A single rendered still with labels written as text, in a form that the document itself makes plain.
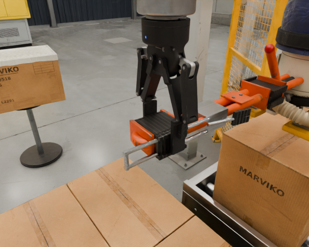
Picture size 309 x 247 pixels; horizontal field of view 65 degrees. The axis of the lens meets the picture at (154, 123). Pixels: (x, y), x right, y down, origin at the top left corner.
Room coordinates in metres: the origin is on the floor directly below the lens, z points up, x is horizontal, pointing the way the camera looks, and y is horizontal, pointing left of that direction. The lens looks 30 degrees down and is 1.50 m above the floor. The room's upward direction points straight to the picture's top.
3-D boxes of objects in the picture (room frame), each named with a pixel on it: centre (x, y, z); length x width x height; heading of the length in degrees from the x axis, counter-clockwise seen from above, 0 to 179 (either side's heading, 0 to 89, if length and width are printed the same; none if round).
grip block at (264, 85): (0.61, -0.29, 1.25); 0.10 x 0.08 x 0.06; 37
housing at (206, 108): (0.48, -0.12, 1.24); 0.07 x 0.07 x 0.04; 37
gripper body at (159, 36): (0.40, -0.02, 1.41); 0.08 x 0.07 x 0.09; 36
